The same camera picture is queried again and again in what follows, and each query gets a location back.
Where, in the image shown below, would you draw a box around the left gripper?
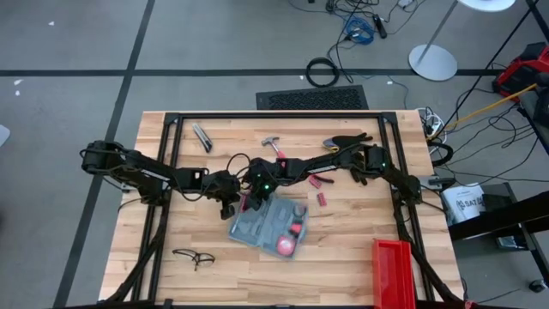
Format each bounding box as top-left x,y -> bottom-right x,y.
201,168 -> 242,221

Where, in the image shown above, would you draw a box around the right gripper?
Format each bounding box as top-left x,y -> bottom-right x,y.
244,156 -> 285,214

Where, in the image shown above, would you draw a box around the grey plastic tool case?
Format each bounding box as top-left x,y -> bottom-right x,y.
228,191 -> 311,262

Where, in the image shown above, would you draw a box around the red tape measure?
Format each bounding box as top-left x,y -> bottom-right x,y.
275,235 -> 298,258

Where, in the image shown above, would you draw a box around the red handled hammer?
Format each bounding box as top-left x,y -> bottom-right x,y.
261,136 -> 287,161

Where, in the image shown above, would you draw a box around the red handled pliers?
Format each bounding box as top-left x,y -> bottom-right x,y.
299,170 -> 336,185

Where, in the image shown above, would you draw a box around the black safety glasses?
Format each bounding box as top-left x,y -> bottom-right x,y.
171,248 -> 215,272

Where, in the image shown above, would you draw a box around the grey utility knife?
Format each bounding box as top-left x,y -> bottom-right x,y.
191,123 -> 214,155

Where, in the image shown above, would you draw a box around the black floor vent grille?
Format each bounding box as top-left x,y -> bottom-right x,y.
256,84 -> 369,111

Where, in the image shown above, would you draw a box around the red plastic bin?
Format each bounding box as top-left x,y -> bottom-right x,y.
371,238 -> 417,309

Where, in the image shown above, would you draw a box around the white power strip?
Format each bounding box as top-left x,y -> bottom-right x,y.
422,106 -> 447,142

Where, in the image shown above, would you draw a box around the white printed bag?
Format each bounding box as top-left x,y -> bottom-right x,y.
441,183 -> 486,225

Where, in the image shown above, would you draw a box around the black power strip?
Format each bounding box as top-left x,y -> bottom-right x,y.
372,14 -> 388,39

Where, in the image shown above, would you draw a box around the white floor lamp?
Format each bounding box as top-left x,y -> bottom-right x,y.
407,0 -> 516,82

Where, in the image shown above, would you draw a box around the black side cart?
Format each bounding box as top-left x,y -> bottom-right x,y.
448,182 -> 549,287

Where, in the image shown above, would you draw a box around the thin black pole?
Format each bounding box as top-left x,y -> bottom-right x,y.
428,0 -> 540,141

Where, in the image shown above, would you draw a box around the red black machine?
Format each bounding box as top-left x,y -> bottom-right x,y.
491,41 -> 549,102

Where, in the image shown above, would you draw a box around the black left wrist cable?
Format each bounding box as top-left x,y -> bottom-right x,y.
225,152 -> 254,184

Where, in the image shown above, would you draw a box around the black aluminium table frame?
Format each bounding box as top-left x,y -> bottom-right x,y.
102,111 -> 464,309

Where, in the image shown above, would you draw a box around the coiled black cable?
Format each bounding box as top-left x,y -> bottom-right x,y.
305,57 -> 341,88

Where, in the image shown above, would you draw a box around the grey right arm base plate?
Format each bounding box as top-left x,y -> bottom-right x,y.
418,174 -> 456,190

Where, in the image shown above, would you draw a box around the coiled blue cable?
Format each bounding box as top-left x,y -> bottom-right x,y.
342,16 -> 375,45

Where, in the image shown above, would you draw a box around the yellow floor cable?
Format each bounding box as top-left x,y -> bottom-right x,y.
426,83 -> 537,141

